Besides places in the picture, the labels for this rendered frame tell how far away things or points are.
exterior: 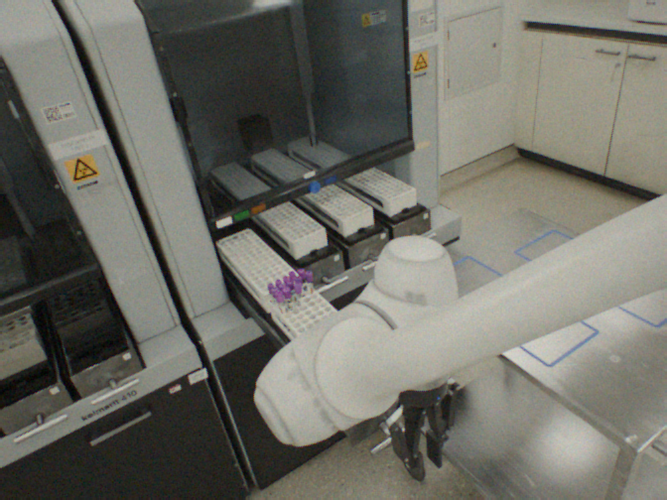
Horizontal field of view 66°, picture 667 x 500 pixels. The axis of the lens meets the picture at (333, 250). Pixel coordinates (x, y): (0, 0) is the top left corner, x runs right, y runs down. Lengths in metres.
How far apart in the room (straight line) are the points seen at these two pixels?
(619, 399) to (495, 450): 0.62
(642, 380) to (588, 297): 0.64
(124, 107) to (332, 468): 1.31
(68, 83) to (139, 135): 0.15
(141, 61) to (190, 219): 0.35
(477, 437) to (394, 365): 1.13
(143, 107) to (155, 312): 0.48
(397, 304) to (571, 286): 0.24
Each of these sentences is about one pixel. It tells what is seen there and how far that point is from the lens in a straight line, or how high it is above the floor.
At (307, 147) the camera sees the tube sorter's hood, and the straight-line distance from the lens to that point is 1.27.
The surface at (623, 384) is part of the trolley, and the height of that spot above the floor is 0.82.
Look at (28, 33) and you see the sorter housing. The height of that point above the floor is 1.44.
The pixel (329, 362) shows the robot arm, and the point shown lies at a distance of 0.51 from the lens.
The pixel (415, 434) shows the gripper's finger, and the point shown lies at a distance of 0.82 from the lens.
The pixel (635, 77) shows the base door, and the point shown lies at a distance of 3.11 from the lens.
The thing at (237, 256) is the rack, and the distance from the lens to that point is 1.30.
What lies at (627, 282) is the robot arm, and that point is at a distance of 0.42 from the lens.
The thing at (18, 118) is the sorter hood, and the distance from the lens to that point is 1.08.
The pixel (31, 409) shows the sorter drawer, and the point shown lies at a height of 0.77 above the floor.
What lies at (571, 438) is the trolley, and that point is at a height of 0.28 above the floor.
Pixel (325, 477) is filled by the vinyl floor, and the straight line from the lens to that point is 1.85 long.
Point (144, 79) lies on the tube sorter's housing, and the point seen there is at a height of 1.32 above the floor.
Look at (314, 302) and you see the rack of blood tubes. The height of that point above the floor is 0.86.
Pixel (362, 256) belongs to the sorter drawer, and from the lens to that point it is 1.39.
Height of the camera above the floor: 1.55
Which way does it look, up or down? 34 degrees down
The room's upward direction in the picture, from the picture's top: 9 degrees counter-clockwise
